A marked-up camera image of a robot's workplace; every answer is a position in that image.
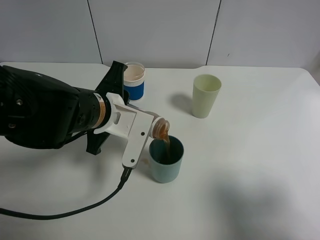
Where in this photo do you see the pale green plastic cup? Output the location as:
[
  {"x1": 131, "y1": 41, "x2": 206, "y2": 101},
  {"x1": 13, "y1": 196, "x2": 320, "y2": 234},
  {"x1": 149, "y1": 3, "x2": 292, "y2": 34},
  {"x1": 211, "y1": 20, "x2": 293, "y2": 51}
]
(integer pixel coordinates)
[{"x1": 191, "y1": 74, "x2": 222, "y2": 119}]

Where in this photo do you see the drink bottle with pink label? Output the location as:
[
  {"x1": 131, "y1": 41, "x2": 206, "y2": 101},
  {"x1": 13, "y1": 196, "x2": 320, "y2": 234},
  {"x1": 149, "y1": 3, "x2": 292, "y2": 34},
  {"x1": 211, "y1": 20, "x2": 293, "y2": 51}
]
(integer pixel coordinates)
[{"x1": 128, "y1": 104, "x2": 170, "y2": 140}]

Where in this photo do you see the blue sleeved paper cup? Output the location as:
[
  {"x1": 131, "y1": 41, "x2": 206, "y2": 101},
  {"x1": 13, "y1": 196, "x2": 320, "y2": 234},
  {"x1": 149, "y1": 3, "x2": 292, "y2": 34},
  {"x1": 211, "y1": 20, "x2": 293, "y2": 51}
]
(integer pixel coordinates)
[{"x1": 123, "y1": 62, "x2": 145, "y2": 101}]

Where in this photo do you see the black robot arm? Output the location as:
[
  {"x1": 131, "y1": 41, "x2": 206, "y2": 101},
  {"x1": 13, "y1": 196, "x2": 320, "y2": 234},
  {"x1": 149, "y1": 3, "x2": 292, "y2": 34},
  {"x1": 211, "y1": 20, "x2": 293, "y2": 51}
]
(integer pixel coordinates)
[{"x1": 0, "y1": 61, "x2": 129, "y2": 155}]

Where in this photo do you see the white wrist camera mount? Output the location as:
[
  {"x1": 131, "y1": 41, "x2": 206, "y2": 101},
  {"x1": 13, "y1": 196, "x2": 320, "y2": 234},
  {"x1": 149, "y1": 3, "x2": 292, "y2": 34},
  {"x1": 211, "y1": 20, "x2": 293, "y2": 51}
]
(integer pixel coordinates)
[{"x1": 94, "y1": 92, "x2": 154, "y2": 169}]

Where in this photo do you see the teal plastic cup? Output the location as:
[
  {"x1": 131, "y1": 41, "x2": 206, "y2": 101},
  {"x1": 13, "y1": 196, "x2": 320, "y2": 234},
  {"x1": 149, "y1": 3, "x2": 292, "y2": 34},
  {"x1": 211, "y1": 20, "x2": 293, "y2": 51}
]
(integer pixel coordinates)
[{"x1": 148, "y1": 135, "x2": 185, "y2": 184}]

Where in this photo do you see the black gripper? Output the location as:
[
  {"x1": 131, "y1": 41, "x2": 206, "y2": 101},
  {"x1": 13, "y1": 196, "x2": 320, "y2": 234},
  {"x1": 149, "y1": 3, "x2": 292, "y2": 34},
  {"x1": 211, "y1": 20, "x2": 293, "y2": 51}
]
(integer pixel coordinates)
[{"x1": 86, "y1": 61, "x2": 130, "y2": 155}]

